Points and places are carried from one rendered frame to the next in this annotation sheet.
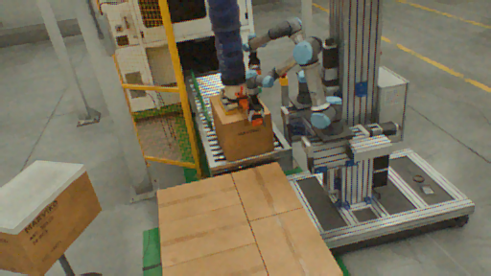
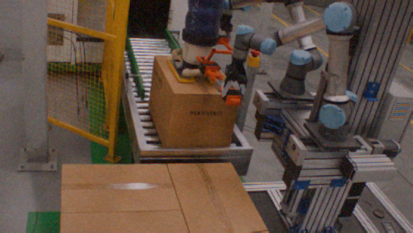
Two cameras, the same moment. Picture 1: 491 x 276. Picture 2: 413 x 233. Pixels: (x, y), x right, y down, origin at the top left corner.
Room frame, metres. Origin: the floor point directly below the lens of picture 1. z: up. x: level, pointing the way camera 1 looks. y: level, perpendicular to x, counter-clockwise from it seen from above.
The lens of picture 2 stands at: (0.59, 0.35, 1.89)
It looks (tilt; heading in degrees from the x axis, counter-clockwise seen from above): 28 degrees down; 350
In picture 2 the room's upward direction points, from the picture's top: 10 degrees clockwise
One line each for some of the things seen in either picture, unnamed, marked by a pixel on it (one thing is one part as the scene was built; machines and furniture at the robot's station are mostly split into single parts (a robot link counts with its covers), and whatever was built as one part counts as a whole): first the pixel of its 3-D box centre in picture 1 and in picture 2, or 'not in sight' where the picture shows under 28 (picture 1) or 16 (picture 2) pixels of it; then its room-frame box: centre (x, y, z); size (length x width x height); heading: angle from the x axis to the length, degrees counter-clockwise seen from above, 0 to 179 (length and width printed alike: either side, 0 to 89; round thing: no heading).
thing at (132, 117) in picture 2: (197, 116); (124, 81); (3.70, 0.50, 0.50); 2.31 x 0.05 x 0.19; 10
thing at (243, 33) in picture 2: (251, 79); (244, 37); (2.36, -0.10, 1.38); 0.09 x 0.08 x 0.11; 51
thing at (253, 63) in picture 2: (287, 125); (240, 117); (3.26, -0.42, 0.50); 0.07 x 0.07 x 1.00; 10
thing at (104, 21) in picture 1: (107, 33); not in sight; (3.18, 1.00, 1.62); 0.20 x 0.05 x 0.30; 10
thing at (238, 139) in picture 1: (240, 124); (189, 101); (2.93, 0.03, 0.75); 0.60 x 0.40 x 0.40; 12
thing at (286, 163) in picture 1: (253, 170); (195, 167); (2.60, -0.03, 0.48); 0.70 x 0.03 x 0.15; 100
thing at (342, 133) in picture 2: (332, 123); (335, 124); (2.15, -0.58, 1.09); 0.15 x 0.15 x 0.10
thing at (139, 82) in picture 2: (196, 95); (127, 55); (4.06, 0.50, 0.60); 1.60 x 0.10 x 0.09; 10
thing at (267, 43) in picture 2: (266, 80); (264, 43); (2.32, -0.18, 1.38); 0.11 x 0.11 x 0.08; 51
